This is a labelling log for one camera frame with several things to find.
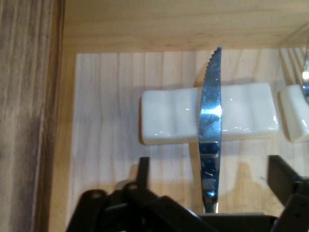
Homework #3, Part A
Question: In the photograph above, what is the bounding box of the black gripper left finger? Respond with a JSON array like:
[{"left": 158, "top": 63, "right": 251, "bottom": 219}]
[{"left": 67, "top": 156, "right": 213, "bottom": 232}]

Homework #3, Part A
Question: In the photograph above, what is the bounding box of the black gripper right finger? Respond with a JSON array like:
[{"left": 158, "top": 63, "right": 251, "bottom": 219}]
[{"left": 267, "top": 154, "right": 309, "bottom": 232}]

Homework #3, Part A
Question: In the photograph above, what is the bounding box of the serrated steel table knife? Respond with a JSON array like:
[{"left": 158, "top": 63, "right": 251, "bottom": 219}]
[{"left": 197, "top": 44, "right": 223, "bottom": 215}]

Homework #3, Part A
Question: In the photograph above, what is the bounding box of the white ceramic cutlery rest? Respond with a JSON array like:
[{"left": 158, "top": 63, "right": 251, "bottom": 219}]
[
  {"left": 279, "top": 84, "right": 309, "bottom": 143},
  {"left": 140, "top": 82, "right": 280, "bottom": 146}
]

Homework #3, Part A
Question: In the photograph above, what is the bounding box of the dark wooden drawer cabinet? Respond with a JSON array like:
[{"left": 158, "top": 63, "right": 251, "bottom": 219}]
[{"left": 0, "top": 0, "right": 65, "bottom": 232}]

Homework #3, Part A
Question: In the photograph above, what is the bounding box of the steel fork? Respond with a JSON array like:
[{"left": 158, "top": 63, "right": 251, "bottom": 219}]
[{"left": 301, "top": 38, "right": 309, "bottom": 106}]

